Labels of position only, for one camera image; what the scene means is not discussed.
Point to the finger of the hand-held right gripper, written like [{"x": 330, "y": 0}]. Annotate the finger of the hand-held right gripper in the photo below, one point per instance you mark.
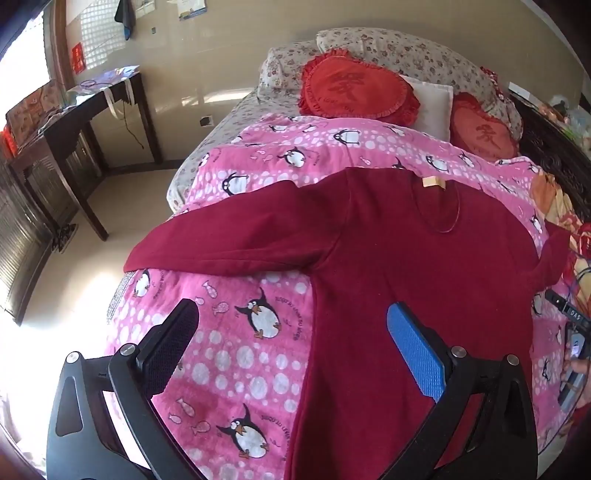
[{"x": 565, "y": 304}]

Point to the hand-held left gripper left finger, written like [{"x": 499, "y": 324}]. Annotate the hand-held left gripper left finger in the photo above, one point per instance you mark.
[{"x": 178, "y": 339}]

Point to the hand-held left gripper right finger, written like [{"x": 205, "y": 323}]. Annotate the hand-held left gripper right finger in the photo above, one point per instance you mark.
[{"x": 415, "y": 353}]

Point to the dark red sweater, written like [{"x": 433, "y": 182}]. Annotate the dark red sweater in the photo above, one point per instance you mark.
[{"x": 392, "y": 254}]

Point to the person's right hand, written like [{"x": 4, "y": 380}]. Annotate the person's right hand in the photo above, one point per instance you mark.
[{"x": 581, "y": 368}]

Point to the pink penguin print blanket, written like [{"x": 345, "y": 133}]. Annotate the pink penguin print blanket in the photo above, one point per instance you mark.
[{"x": 258, "y": 360}]

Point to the orange patterned blanket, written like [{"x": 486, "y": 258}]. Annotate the orange patterned blanket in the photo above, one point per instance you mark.
[{"x": 554, "y": 203}]

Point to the pair of slippers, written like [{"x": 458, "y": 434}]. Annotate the pair of slippers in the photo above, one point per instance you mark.
[{"x": 64, "y": 236}]

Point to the dark wooden headboard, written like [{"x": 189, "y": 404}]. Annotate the dark wooden headboard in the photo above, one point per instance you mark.
[{"x": 549, "y": 138}]

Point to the dark louvered cabinet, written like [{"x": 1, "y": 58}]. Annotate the dark louvered cabinet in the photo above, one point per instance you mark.
[{"x": 23, "y": 240}]

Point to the red heart cushion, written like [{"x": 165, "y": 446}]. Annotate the red heart cushion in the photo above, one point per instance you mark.
[
  {"x": 485, "y": 131},
  {"x": 355, "y": 87}
]

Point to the floral bed sheet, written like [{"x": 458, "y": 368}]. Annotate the floral bed sheet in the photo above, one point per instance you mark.
[{"x": 207, "y": 143}]

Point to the dark wooden desk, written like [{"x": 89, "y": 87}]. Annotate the dark wooden desk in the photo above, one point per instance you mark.
[{"x": 78, "y": 138}]

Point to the white pillow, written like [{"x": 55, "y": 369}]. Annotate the white pillow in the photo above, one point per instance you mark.
[{"x": 434, "y": 106}]

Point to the printed cardboard box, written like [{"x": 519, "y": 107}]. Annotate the printed cardboard box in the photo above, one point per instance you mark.
[{"x": 32, "y": 113}]

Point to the small floral pillow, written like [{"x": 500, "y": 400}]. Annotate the small floral pillow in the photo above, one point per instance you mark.
[{"x": 281, "y": 69}]

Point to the red window sign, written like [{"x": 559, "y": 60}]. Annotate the red window sign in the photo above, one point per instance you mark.
[{"x": 77, "y": 57}]

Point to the large floral pillow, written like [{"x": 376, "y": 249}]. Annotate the large floral pillow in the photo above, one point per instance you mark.
[{"x": 406, "y": 48}]

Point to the dark hanging cloth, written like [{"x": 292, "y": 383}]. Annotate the dark hanging cloth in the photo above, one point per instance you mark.
[{"x": 124, "y": 14}]

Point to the wall calendar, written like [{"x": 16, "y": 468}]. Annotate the wall calendar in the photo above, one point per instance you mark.
[{"x": 191, "y": 7}]

